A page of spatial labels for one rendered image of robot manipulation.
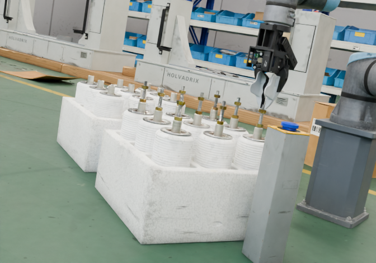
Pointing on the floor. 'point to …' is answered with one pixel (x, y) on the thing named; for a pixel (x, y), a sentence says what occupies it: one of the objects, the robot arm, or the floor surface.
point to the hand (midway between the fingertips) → (264, 103)
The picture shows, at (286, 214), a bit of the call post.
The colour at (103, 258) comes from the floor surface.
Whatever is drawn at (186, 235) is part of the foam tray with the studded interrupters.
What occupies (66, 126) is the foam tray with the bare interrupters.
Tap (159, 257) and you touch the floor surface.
